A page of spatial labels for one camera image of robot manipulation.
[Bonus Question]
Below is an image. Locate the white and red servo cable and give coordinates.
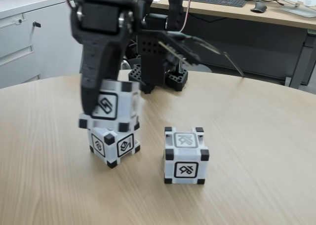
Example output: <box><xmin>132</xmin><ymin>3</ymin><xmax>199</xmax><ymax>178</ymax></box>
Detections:
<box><xmin>181</xmin><ymin>0</ymin><xmax>196</xmax><ymax>37</ymax></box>

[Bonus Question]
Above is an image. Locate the gripper camera circuit board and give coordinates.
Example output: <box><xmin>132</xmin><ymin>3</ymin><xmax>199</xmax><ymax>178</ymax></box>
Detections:
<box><xmin>142</xmin><ymin>30</ymin><xmax>203</xmax><ymax>67</ymax></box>

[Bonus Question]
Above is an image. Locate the dark grey keyboard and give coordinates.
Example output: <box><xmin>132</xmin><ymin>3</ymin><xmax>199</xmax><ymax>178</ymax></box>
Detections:
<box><xmin>184</xmin><ymin>0</ymin><xmax>247</xmax><ymax>8</ymax></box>

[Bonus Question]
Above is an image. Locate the white cube stacked-squares symbol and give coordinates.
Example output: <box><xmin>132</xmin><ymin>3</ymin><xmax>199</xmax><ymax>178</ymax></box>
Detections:
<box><xmin>87</xmin><ymin>126</ymin><xmax>141</xmax><ymax>169</ymax></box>

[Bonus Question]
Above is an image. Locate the dark grey computer mouse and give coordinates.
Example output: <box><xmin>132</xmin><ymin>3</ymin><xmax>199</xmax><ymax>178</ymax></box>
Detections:
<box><xmin>250</xmin><ymin>0</ymin><xmax>269</xmax><ymax>13</ymax></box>

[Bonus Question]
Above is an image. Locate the white cube bar-and-S symbol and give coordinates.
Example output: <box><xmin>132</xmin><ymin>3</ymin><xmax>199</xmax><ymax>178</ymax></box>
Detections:
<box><xmin>79</xmin><ymin>78</ymin><xmax>142</xmax><ymax>133</ymax></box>

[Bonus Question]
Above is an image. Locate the silver laptop stand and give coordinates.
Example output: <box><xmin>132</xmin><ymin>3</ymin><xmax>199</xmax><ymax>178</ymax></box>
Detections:
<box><xmin>271</xmin><ymin>0</ymin><xmax>316</xmax><ymax>18</ymax></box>

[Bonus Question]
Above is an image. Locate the white filing cabinet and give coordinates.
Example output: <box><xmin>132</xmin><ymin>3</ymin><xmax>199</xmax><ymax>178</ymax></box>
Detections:
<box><xmin>0</xmin><ymin>0</ymin><xmax>87</xmax><ymax>90</ymax></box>

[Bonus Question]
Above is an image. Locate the white cube looped-ribbon symbol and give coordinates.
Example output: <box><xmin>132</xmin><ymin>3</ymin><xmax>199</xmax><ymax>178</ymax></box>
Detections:
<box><xmin>163</xmin><ymin>127</ymin><xmax>210</xmax><ymax>186</ymax></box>

